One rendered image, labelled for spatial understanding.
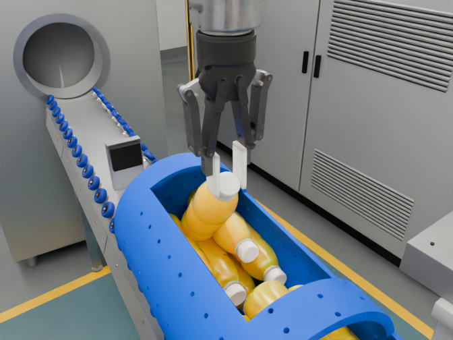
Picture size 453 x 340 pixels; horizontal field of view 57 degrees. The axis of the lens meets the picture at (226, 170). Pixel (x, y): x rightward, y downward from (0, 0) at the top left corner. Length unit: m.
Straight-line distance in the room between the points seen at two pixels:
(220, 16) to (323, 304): 0.36
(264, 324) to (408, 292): 1.89
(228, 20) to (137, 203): 0.41
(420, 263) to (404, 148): 1.25
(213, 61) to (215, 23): 0.05
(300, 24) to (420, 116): 0.82
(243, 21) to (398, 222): 1.90
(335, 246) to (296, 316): 2.01
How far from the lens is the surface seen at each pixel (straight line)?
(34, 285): 2.46
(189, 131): 0.55
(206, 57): 0.52
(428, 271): 0.94
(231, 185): 0.62
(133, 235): 0.77
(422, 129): 2.06
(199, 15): 0.51
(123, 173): 1.29
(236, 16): 0.49
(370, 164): 2.28
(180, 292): 0.63
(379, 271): 2.45
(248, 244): 0.77
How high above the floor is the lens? 1.64
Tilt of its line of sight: 32 degrees down
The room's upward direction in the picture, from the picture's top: straight up
